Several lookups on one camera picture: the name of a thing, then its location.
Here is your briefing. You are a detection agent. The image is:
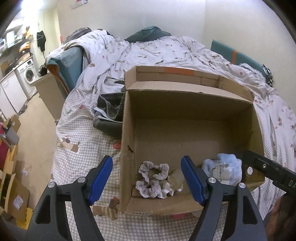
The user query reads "wooden bedside cabinet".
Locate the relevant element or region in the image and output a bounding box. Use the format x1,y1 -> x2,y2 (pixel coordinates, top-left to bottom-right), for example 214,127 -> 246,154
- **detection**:
30,73 -> 68,121

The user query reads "white washing machine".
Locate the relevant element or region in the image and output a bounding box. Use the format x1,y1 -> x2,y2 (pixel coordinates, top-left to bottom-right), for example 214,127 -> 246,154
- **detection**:
15,58 -> 38,100

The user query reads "small clear plastic packet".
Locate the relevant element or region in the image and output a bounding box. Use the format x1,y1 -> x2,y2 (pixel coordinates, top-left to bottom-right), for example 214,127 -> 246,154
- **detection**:
213,163 -> 233,185

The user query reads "pink round soft object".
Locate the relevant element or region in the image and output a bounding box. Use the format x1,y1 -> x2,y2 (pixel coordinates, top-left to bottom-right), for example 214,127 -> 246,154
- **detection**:
172,213 -> 188,220

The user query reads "teal cushion with orange stripe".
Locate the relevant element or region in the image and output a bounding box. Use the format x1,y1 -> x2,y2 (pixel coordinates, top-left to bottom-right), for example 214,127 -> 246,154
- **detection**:
210,40 -> 272,78

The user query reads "dark grey garment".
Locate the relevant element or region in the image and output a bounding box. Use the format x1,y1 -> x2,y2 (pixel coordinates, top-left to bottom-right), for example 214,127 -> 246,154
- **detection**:
93,92 -> 125,139

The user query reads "brown cardboard box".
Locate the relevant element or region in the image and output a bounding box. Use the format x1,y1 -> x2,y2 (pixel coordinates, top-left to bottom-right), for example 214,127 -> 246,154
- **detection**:
119,66 -> 264,215

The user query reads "white lace scrunchie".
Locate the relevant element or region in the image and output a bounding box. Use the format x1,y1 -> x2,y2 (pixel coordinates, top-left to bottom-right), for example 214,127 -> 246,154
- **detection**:
135,161 -> 175,199

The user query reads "teal pillow at headboard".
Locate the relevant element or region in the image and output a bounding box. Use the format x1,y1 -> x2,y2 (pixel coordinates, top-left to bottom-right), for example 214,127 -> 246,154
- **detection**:
125,26 -> 171,43

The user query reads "patterned white duvet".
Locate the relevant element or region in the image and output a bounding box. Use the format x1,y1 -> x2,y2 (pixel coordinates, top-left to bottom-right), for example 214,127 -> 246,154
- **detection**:
52,31 -> 295,240

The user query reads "black hanging garment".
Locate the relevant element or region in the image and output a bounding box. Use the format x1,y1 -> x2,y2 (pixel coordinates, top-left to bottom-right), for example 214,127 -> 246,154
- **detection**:
36,31 -> 46,52

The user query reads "light blue fluffy sock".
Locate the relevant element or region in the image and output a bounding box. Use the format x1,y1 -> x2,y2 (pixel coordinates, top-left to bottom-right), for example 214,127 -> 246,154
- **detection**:
202,153 -> 242,186

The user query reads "cardboard box on floor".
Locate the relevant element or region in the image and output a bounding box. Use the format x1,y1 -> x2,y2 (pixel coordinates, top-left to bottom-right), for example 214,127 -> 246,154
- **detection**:
1,172 -> 30,222

